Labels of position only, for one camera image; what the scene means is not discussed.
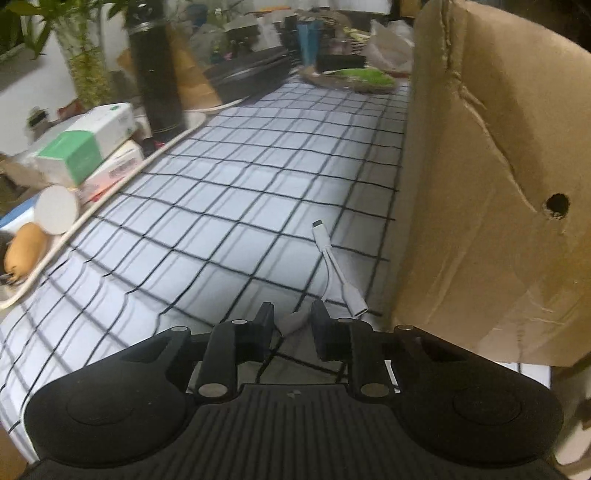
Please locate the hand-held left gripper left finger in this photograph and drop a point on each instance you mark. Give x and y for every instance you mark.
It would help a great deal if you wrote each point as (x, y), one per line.
(265, 325)

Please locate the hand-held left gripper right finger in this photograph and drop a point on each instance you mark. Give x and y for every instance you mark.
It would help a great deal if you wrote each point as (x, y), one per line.
(319, 325)

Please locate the brown cardboard box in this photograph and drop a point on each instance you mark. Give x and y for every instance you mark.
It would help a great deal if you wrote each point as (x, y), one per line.
(471, 184)

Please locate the checked white tablecloth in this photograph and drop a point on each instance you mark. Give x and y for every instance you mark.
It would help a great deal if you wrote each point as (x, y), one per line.
(207, 207)

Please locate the white plastic tray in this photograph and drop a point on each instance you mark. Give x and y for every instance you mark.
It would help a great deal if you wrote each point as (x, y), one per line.
(195, 121)

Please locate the red and white flat box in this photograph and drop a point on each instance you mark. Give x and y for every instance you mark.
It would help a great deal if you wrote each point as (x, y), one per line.
(115, 168)

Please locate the white cylindrical container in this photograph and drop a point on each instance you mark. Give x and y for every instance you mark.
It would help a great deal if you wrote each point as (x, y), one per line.
(57, 210)

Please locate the orange oval sponge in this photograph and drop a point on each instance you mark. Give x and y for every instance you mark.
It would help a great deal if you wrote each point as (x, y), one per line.
(25, 249)

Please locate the grey hard case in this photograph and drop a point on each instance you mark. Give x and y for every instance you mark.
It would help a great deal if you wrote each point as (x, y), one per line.
(249, 74)

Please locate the green cylinder bundle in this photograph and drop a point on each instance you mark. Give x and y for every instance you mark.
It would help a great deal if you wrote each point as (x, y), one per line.
(364, 76)

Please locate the large white box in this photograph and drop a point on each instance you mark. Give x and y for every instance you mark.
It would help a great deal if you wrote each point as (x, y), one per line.
(83, 143)

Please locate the small black box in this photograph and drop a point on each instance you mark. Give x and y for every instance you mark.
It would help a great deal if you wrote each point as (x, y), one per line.
(341, 61)

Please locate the brown paper bag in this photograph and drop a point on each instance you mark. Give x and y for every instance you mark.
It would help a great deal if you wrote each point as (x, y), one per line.
(191, 69)

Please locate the white and blue tube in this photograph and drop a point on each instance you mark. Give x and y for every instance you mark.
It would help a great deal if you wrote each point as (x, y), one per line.
(18, 214)

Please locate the black thermos bottle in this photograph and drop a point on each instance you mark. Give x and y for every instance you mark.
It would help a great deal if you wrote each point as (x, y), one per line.
(157, 74)

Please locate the blue upright box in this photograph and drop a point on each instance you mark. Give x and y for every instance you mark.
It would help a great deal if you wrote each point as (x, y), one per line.
(308, 44)

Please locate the white plastic bag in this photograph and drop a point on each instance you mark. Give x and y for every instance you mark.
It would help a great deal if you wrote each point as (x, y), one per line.
(390, 46)

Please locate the glass vase with lucky bamboo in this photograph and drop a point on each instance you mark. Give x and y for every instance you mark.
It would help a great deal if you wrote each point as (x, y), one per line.
(87, 74)

